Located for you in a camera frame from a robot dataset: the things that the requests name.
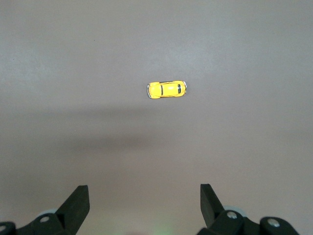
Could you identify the brown table cover mat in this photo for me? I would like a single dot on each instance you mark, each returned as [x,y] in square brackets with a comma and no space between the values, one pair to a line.
[156,147]

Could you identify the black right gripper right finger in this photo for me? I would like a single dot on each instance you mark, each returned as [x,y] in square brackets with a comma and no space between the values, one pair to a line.
[217,215]

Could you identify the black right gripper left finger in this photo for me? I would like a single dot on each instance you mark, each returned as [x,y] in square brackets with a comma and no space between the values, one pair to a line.
[71,213]

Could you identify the yellow beetle toy car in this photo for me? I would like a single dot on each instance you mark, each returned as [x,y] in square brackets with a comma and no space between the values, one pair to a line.
[168,90]

